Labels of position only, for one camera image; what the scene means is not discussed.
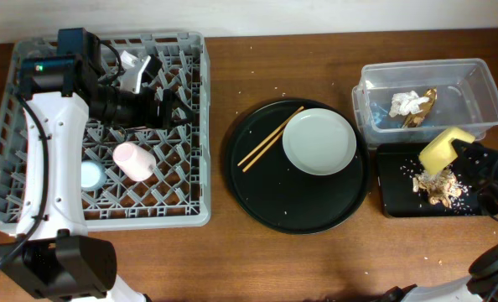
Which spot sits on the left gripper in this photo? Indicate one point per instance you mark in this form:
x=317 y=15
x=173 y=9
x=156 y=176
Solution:
x=162 y=118

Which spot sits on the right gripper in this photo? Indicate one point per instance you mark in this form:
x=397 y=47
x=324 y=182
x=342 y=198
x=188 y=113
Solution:
x=471 y=169

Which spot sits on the yellow bowl with food scraps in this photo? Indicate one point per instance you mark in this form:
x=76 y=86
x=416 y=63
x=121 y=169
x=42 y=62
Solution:
x=438 y=154

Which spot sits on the gold snack wrapper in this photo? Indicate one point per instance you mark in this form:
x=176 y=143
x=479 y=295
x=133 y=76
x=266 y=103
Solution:
x=414 y=120

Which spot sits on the pink plastic cup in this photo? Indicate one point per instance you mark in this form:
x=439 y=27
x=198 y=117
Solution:
x=135 y=162

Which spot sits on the white tissue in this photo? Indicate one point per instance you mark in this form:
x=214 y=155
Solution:
x=406 y=103

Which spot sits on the blue plastic cup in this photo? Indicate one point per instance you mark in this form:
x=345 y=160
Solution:
x=92 y=176

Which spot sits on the wooden chopstick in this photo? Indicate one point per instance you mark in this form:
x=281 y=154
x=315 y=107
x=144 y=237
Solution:
x=267 y=141
x=262 y=153

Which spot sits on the grey round plate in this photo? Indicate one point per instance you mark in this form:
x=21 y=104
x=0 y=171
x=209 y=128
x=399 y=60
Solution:
x=319 y=141

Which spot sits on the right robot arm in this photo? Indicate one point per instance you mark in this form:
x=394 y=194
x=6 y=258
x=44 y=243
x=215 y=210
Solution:
x=482 y=285

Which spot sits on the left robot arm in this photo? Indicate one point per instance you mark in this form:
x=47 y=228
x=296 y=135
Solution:
x=53 y=256

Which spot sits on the grey plastic dishwasher rack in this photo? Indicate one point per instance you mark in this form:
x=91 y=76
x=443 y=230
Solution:
x=177 y=194

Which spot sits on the pile of food scraps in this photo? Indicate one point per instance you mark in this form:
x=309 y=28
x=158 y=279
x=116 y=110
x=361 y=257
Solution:
x=442 y=188

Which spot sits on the black rectangular tray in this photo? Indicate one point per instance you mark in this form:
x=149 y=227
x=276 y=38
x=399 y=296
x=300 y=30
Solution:
x=398 y=164

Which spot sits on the clear plastic bin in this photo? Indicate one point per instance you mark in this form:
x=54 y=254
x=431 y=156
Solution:
x=467 y=98

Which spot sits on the round black tray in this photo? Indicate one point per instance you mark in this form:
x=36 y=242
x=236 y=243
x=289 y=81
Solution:
x=277 y=194

